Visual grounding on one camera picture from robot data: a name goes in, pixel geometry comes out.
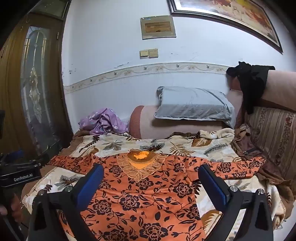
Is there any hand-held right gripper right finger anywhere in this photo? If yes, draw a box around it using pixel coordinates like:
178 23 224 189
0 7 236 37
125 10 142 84
198 164 274 241

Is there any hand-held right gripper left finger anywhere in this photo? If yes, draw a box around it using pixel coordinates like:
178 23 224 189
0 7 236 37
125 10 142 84
28 163 105 241

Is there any orange floral blouse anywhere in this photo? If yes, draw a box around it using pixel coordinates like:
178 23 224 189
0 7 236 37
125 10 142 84
47 149 266 241

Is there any person's left hand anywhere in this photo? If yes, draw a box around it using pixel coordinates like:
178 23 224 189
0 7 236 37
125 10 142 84
0 193 23 223

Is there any leaf print blanket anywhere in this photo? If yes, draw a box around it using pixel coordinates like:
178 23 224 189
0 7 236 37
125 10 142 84
22 128 287 241

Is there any purple floral cloth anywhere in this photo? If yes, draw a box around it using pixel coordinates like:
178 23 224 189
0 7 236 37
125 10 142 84
79 108 130 136

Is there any brown cloth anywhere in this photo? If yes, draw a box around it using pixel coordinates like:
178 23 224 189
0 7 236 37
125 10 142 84
231 124 296 220

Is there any striped floral sofa cushion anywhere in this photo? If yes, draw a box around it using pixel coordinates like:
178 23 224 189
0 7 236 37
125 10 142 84
245 107 296 181

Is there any grey pillow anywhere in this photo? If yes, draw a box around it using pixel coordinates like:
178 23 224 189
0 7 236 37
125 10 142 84
154 86 236 129

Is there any wooden door with stained glass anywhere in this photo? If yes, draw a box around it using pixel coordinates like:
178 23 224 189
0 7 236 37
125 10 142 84
0 11 72 158

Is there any black garment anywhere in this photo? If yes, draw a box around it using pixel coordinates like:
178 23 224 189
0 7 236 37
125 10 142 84
226 61 275 115

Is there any pink sofa backrest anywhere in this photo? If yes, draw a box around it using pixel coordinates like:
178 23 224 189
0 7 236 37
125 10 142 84
228 71 296 112

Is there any small framed plaque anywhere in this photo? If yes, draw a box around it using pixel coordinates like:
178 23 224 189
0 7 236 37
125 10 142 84
140 15 176 40

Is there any large framed painting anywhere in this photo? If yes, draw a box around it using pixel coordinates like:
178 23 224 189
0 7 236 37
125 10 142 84
168 0 284 54

